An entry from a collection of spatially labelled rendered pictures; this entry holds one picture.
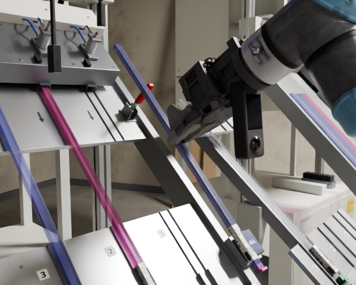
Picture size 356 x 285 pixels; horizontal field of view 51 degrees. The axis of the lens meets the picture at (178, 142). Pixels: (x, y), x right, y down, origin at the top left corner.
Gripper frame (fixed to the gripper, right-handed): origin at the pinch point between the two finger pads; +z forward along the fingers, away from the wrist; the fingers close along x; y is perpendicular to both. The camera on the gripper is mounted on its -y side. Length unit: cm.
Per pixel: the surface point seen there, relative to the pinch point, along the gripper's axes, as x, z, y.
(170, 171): -7.9, 12.6, -1.2
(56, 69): 16.6, 3.0, 16.5
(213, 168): -224, 176, 44
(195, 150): -222, 186, 68
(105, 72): -2.3, 13.7, 24.6
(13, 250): 6, 71, 2
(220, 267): -4.7, 6.8, -22.4
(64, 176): -7, 54, 16
